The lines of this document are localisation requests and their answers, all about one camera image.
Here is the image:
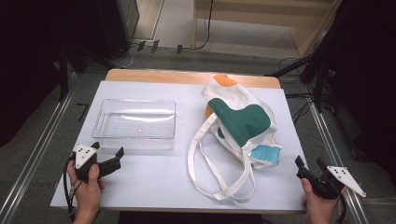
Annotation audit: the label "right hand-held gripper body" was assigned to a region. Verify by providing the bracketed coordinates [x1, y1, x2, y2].
[306, 165, 368, 201]

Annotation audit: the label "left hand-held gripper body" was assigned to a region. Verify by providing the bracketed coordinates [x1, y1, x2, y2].
[72, 143, 110, 183]

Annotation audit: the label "white tote bag colourful patches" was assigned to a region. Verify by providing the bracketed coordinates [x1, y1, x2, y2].
[187, 74, 283, 204]

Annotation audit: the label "person's right hand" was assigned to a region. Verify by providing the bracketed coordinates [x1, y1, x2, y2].
[301, 177, 347, 224]

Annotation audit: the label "person's left hand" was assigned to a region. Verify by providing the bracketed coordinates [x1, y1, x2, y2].
[66, 160, 106, 217]

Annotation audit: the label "clear plastic container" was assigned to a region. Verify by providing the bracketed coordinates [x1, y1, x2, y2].
[91, 98, 177, 151]

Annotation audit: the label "white table sheet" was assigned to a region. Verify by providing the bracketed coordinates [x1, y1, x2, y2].
[49, 79, 309, 213]

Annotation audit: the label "black stand leg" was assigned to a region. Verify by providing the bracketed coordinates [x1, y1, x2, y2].
[58, 46, 70, 103]

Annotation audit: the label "wooden table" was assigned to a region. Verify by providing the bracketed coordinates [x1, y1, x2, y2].
[57, 68, 307, 216]

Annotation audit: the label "person's dark clothing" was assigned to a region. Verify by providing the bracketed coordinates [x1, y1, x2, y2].
[117, 211, 265, 224]

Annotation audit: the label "black curtain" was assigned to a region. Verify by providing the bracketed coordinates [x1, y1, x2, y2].
[0, 0, 106, 147]
[312, 0, 396, 188]

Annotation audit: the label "dark cabinet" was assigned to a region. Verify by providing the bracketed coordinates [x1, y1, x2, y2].
[94, 0, 140, 61]

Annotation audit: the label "metal floor rail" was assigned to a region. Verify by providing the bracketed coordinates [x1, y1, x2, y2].
[0, 73, 78, 224]
[303, 83, 372, 224]

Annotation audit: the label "right hand-held gripper black cable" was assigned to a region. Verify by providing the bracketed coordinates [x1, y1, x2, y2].
[336, 186, 347, 224]

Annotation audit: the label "hand-held gripper black cable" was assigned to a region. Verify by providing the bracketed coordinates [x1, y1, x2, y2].
[336, 186, 347, 224]
[63, 154, 82, 223]

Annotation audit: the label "left hand-held gripper black cable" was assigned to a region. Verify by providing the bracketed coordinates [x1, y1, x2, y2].
[63, 154, 82, 223]

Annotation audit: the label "black floor cables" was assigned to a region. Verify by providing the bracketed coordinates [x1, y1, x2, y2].
[264, 55, 325, 125]

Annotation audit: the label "white floor cable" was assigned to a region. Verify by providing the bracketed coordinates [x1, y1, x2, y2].
[113, 43, 139, 69]

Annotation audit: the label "light wooden frame furniture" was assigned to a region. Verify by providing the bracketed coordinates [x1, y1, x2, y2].
[191, 0, 344, 60]

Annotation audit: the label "hanging black cable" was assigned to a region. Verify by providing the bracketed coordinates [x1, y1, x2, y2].
[177, 0, 215, 54]

